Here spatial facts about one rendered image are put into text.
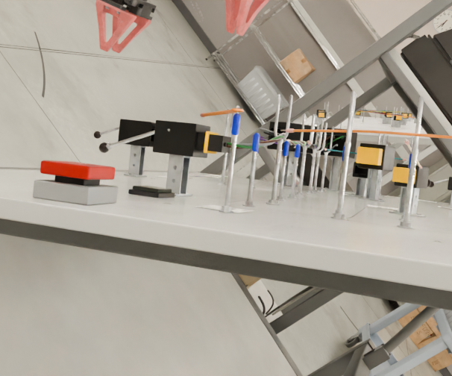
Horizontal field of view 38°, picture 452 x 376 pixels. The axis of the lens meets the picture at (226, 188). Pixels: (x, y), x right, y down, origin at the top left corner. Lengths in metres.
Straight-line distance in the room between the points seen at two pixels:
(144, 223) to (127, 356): 0.60
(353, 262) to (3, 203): 0.30
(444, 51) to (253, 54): 6.71
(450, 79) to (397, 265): 1.34
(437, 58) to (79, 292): 1.12
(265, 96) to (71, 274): 6.89
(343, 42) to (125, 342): 7.41
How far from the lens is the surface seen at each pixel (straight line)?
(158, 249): 0.67
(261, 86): 7.89
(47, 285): 1.03
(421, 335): 8.57
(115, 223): 0.53
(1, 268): 0.98
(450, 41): 1.81
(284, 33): 8.40
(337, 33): 8.34
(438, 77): 1.79
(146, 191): 0.75
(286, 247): 0.48
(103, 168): 0.60
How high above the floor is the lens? 1.35
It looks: 15 degrees down
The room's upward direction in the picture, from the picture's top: 54 degrees clockwise
